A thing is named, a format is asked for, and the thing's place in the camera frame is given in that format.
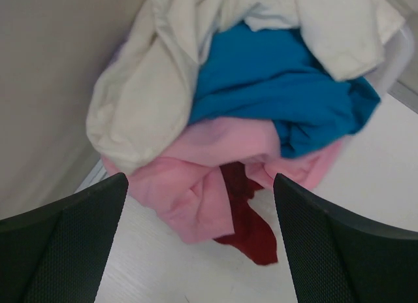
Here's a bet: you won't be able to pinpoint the dark red t shirt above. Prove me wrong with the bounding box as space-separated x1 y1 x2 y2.
215 163 278 266

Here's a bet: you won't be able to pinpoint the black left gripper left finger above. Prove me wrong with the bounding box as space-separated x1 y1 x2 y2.
1 173 128 302

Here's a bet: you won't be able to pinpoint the white plastic laundry basket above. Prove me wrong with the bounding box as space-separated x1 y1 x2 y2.
365 24 415 97

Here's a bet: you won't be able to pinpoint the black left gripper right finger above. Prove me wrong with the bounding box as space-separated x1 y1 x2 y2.
274 174 417 302

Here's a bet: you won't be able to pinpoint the white t shirt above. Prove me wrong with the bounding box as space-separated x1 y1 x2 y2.
86 0 405 174

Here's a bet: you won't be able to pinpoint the pink t shirt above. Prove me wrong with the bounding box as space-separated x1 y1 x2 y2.
103 117 340 244

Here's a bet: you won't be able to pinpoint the blue t shirt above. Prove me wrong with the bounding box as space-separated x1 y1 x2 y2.
189 23 380 158

